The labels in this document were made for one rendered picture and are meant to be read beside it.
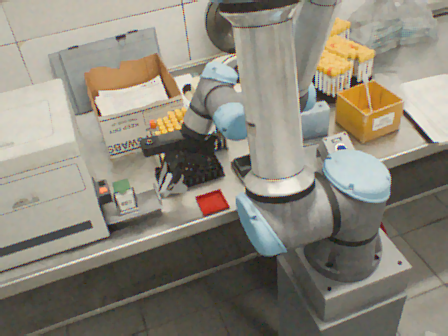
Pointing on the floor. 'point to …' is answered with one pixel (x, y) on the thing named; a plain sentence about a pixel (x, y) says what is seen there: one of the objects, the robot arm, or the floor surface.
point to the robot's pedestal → (381, 310)
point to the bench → (407, 58)
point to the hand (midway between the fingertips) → (159, 193)
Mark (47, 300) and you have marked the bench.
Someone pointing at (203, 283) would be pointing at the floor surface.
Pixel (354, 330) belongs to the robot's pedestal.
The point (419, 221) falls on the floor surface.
